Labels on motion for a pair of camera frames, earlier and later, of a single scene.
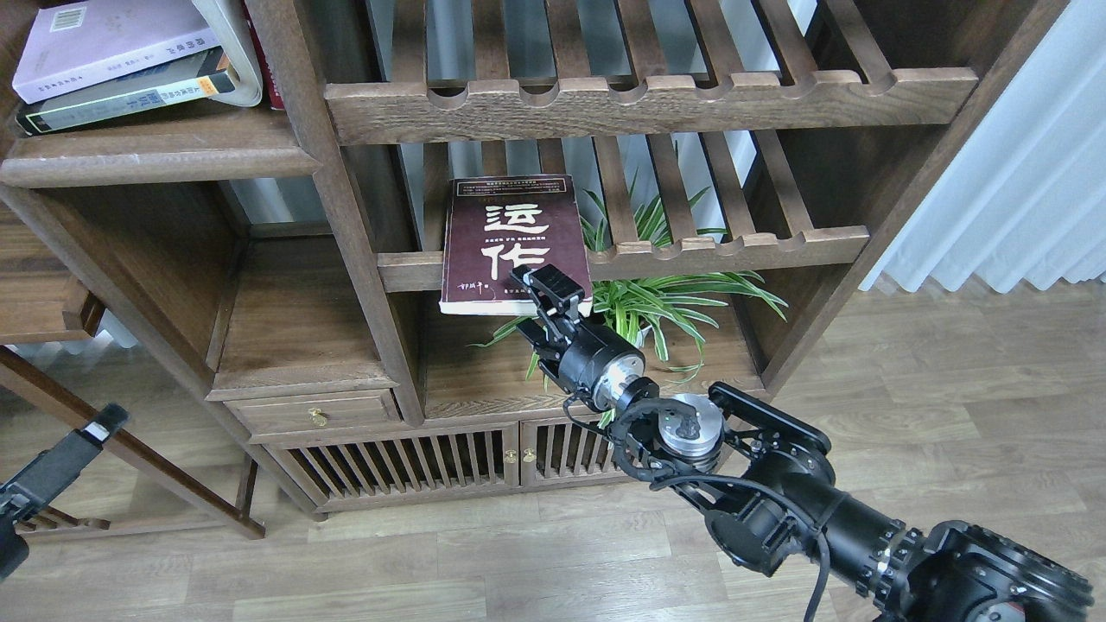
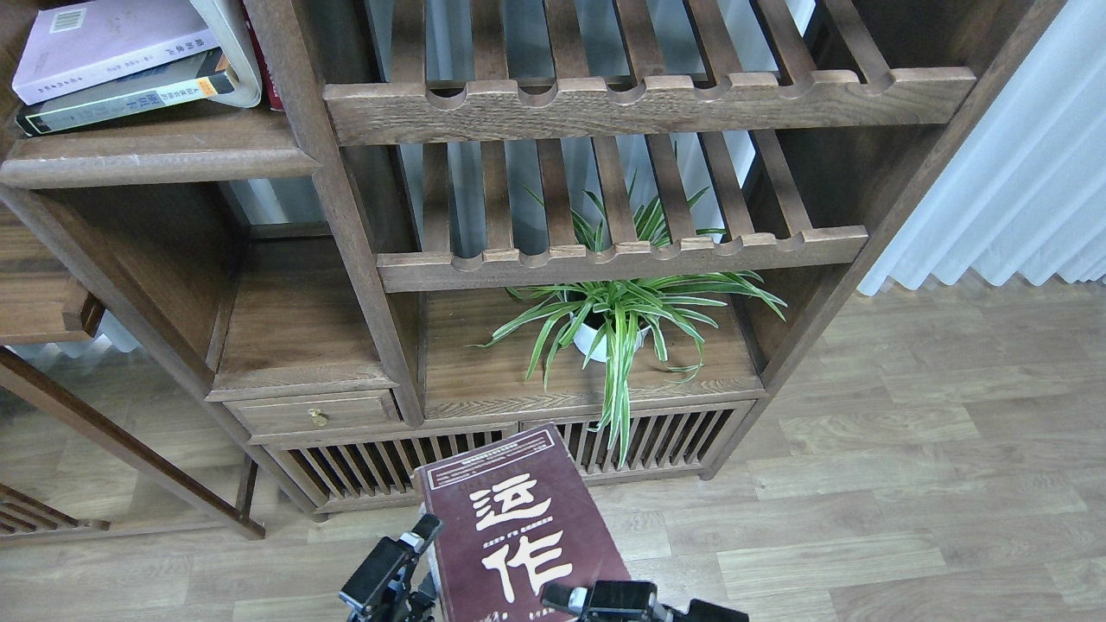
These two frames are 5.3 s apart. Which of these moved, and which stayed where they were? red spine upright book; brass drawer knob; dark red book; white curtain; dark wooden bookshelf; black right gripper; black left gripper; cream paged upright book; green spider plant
Moved: black right gripper; dark red book; black left gripper
Stayed: white curtain; cream paged upright book; dark wooden bookshelf; green spider plant; red spine upright book; brass drawer knob
